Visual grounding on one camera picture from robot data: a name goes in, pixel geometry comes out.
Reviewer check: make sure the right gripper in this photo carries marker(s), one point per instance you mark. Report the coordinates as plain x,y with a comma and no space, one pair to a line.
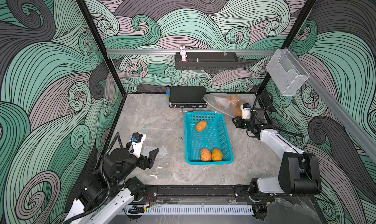
237,122

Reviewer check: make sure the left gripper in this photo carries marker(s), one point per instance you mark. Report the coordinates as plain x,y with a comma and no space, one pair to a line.
148,162

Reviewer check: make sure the clear blue-zipper bag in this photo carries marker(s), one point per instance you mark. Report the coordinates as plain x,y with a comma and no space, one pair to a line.
169,161
228,108

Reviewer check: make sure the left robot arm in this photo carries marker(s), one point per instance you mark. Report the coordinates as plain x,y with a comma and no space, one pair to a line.
108,191

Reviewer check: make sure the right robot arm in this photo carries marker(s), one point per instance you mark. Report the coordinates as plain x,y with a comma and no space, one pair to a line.
299,171

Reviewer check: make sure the teal plastic basket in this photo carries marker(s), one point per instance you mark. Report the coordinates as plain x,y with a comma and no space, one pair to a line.
214,136

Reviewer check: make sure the black aluminium case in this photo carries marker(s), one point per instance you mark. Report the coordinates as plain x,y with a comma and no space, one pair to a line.
190,97

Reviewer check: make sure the white pink bunny figurine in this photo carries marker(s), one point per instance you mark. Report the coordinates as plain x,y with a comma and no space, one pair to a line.
183,54

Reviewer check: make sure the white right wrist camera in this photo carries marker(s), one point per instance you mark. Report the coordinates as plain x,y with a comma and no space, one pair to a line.
246,111

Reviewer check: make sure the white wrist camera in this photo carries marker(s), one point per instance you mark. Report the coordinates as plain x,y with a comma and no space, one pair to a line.
137,141
246,111

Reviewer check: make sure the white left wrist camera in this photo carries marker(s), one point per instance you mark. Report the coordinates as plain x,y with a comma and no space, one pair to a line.
137,141

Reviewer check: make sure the black wall shelf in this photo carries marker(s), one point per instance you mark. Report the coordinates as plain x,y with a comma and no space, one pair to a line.
207,61

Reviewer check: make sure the clear acrylic wall holder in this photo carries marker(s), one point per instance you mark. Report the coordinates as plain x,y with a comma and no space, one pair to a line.
287,71

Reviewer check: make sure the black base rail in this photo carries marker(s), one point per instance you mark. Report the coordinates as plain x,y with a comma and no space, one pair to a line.
245,193

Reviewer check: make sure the white slotted cable duct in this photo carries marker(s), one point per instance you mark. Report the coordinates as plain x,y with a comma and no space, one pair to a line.
195,210

